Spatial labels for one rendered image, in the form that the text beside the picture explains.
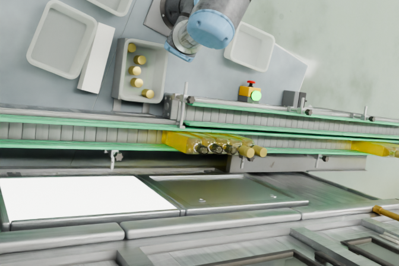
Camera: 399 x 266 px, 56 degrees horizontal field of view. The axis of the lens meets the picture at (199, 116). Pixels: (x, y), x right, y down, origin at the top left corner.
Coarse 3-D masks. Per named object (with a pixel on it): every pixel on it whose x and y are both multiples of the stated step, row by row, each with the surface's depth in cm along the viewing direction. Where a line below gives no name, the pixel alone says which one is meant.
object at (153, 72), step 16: (144, 48) 145; (160, 48) 143; (128, 64) 142; (144, 64) 146; (160, 64) 144; (128, 80) 143; (144, 80) 146; (160, 80) 144; (128, 96) 140; (160, 96) 143
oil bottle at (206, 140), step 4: (188, 132) 137; (192, 132) 137; (196, 132) 138; (196, 136) 132; (200, 136) 131; (204, 136) 132; (208, 136) 133; (204, 140) 128; (208, 140) 128; (212, 140) 129; (204, 144) 127; (208, 144) 127; (208, 152) 128; (212, 152) 129
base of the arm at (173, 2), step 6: (168, 0) 145; (174, 0) 143; (180, 0) 139; (168, 6) 145; (174, 6) 142; (168, 12) 145; (174, 12) 145; (168, 18) 148; (174, 18) 145; (174, 24) 149
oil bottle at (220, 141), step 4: (200, 132) 141; (204, 132) 142; (208, 132) 143; (212, 136) 135; (216, 136) 136; (220, 136) 138; (216, 140) 131; (220, 140) 131; (224, 140) 132; (228, 140) 133; (220, 144) 130; (224, 152) 132
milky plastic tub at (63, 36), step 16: (48, 16) 127; (64, 16) 130; (80, 16) 127; (48, 32) 128; (64, 32) 130; (80, 32) 133; (32, 48) 119; (48, 48) 128; (64, 48) 131; (80, 48) 132; (32, 64) 120; (48, 64) 129; (64, 64) 132; (80, 64) 128
